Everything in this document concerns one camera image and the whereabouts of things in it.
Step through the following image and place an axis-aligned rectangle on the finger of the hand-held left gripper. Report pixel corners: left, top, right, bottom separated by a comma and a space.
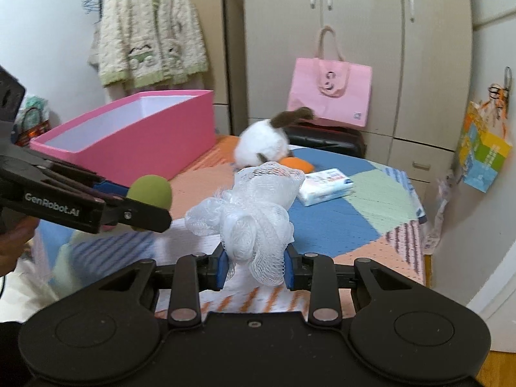
101, 197, 173, 233
28, 156, 130, 199

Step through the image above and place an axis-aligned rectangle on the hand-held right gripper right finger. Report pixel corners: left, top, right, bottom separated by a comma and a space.
283, 245, 424, 326

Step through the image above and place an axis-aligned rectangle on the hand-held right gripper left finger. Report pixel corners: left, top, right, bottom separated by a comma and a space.
99, 244, 228, 329

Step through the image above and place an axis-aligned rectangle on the red and green plush toy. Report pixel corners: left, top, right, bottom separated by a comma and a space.
103, 174, 173, 233

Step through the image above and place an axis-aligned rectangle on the pink shoe box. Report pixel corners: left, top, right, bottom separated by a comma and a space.
29, 90, 215, 182

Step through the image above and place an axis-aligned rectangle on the white mesh bath sponge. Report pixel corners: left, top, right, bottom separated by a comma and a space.
184, 161, 306, 288

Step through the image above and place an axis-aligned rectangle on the orange soft item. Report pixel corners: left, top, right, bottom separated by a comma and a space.
279, 156, 317, 175

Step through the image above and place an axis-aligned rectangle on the person's left hand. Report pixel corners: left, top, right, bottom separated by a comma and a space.
0, 213, 39, 279

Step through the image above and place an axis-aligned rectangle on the patchwork blanket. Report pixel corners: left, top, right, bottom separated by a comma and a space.
32, 135, 428, 319

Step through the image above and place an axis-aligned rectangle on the woven basket bag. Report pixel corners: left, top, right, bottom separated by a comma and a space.
14, 107, 51, 146

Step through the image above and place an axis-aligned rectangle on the white tissue pack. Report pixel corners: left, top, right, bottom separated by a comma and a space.
297, 168, 354, 207

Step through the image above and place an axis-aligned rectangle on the teal patterned pack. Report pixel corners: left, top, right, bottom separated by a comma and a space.
24, 94, 51, 124

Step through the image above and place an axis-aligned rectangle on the white plush toy brown ear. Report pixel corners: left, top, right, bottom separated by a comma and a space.
234, 107, 315, 169

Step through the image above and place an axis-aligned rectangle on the black suitcase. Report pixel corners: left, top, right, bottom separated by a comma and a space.
284, 125, 365, 158

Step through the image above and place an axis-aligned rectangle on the clear plastic bag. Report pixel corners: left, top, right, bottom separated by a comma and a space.
427, 169, 458, 255

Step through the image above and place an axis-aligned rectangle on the cream knit cardigan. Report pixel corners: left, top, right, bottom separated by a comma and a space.
89, 0, 209, 90

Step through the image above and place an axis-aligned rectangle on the pink tote bag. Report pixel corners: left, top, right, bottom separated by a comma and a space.
287, 25, 372, 130

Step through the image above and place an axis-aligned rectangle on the colourful paper bag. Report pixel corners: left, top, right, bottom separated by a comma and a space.
455, 66, 513, 193

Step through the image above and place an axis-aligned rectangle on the light wood wardrobe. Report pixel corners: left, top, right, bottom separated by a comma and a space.
242, 0, 474, 206

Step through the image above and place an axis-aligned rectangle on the white door frame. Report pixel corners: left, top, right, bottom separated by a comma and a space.
463, 250, 516, 355

